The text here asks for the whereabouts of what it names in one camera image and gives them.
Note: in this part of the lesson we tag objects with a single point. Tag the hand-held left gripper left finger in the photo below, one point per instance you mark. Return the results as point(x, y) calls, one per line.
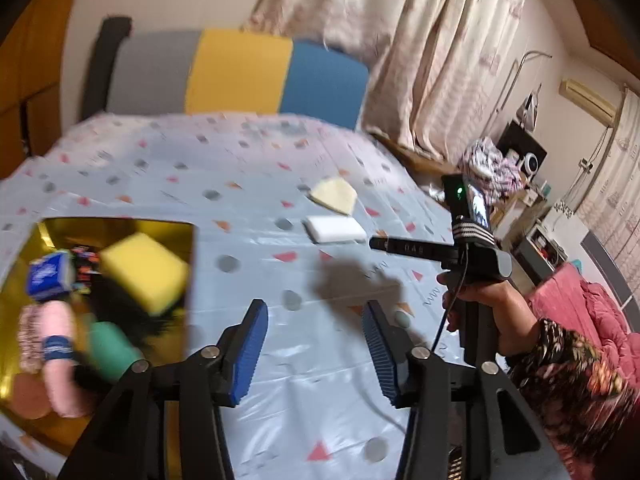
point(250, 355)

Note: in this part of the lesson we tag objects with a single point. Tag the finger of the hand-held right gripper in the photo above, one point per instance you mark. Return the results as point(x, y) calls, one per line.
point(415, 249)

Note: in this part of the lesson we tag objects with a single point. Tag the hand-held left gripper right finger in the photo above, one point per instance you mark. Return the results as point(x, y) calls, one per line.
point(380, 360)

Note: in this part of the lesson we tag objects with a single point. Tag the white sponge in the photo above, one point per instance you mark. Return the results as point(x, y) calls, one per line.
point(335, 229)

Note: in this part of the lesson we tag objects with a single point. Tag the green silicone bottle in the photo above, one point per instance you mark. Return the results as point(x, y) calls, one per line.
point(112, 350)

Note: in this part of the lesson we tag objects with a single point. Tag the pink yarn roll blue band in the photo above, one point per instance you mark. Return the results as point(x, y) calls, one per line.
point(60, 325)

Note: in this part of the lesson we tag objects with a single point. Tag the gold box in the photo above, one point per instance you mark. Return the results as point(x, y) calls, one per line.
point(50, 240)

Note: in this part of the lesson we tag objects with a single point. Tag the pink round soft item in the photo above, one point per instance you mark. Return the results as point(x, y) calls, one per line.
point(30, 397)

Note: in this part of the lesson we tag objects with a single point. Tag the person's right hand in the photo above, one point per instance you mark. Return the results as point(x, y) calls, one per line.
point(515, 320)

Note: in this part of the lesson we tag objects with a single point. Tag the pale yellow sponge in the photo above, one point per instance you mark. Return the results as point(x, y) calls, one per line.
point(335, 194)

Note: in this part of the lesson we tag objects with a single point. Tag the pile of patterned clothes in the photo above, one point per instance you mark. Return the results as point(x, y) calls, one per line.
point(487, 165)

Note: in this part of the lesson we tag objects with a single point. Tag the pink quilt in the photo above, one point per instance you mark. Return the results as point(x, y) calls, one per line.
point(595, 305)

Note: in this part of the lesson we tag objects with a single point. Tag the grey panel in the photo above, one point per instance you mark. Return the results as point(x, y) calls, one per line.
point(607, 270)

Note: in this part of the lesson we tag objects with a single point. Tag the black furry item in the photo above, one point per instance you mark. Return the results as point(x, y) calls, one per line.
point(115, 305)

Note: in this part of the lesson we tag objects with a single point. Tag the white patterned window curtain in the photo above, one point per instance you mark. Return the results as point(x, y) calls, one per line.
point(615, 185)

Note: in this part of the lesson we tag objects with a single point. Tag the patterned light blue sheet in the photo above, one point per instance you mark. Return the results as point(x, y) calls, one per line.
point(250, 185)

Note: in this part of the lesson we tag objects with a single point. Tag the metal clothes rack pole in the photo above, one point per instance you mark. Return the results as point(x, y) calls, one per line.
point(510, 85)

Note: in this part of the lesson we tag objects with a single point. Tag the beige patterned curtain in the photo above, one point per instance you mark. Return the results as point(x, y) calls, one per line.
point(425, 50)

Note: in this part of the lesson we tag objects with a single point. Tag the blue tissue packet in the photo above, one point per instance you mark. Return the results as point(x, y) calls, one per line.
point(50, 277)

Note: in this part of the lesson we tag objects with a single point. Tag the grey yellow blue headboard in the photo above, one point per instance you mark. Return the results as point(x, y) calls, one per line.
point(240, 75)

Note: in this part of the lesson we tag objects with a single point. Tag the orange wooden wardrobe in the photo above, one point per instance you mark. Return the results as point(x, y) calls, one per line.
point(35, 60)

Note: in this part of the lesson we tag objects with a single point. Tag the wall air conditioner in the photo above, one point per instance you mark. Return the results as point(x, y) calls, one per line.
point(587, 100)

